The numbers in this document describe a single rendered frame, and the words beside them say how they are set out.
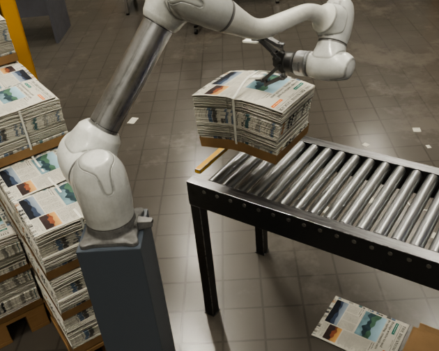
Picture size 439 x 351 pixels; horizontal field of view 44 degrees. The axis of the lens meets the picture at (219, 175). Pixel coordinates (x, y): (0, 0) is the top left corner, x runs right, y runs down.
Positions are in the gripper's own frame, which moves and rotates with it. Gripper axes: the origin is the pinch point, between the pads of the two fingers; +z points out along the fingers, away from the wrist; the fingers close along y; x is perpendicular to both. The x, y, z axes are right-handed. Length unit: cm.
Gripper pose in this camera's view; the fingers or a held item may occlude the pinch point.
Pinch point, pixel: (248, 58)
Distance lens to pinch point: 213.5
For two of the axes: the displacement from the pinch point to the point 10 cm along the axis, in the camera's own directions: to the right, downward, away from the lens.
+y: 1.3, 8.6, 5.0
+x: 5.5, -4.8, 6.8
